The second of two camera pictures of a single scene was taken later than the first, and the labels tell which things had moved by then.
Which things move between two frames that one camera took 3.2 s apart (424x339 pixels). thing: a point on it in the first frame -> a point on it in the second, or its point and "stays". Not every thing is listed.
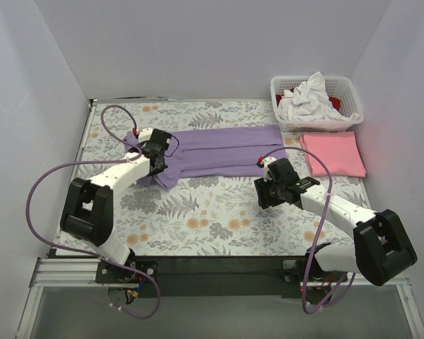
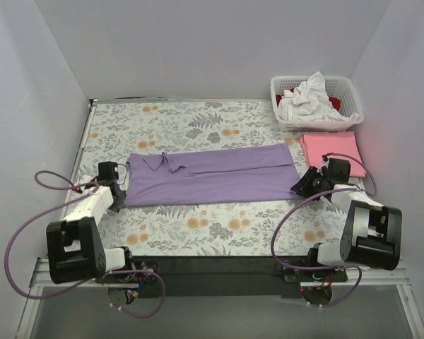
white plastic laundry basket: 316,103 stays
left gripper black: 159,164 -> 117,199
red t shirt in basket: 335,102 stays
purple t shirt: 195,150 -> 223,174
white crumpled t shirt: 310,102 stays
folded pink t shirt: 338,150 stays
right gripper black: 263,195 -> 307,184
